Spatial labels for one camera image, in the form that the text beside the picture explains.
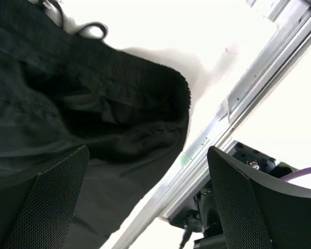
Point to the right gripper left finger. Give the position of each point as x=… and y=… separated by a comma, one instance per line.
x=37, y=204

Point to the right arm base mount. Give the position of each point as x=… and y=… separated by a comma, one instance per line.
x=203, y=216

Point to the black trousers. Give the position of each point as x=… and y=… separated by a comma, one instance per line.
x=60, y=91

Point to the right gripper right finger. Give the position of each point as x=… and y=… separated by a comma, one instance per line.
x=258, y=210

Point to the aluminium frame rail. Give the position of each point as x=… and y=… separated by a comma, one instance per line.
x=190, y=171

